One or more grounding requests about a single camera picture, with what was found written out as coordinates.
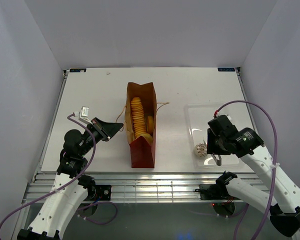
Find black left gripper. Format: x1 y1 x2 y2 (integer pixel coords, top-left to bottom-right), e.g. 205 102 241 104
79 117 124 156

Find white chocolate drizzled donut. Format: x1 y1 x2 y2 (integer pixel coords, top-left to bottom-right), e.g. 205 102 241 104
194 143 208 158

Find metal serving tongs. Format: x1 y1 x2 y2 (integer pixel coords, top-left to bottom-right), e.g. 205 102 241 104
203 136 222 166

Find long ridged orange bread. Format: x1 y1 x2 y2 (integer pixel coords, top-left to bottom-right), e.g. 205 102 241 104
130 97 152 144

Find glazed orange donut bread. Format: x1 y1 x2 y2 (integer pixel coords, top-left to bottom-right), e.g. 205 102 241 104
146 115 155 135

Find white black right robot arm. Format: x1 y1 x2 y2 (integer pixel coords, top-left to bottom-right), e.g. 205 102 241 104
207 114 300 237

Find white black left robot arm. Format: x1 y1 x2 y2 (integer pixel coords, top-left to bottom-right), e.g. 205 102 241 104
17 117 124 240

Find red brown paper bag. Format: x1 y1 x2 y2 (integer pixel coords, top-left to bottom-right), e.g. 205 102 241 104
121 82 168 169

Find clear plastic tray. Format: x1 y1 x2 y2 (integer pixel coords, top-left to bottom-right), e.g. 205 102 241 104
184 102 243 171

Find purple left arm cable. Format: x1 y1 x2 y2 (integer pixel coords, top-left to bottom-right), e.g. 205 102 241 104
0 113 118 240

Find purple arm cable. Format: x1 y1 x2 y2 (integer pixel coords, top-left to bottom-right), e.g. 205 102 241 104
0 113 118 240
213 100 278 240

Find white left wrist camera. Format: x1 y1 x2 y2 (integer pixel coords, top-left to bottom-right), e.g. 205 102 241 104
73 106 92 125

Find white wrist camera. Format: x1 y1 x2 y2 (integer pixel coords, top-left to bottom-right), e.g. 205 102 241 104
213 111 232 121
73 106 92 125

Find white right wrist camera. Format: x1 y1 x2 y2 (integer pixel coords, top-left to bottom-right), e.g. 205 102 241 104
213 111 232 121

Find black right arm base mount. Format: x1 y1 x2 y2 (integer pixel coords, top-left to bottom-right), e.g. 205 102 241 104
194 171 238 200

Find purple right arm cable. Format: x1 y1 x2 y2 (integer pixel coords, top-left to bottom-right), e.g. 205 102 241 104
213 100 278 240

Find aluminium frame rail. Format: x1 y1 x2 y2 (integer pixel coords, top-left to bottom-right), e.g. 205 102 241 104
23 173 269 204

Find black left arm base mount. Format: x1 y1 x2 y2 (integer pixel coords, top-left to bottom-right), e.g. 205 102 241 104
89 184 112 201

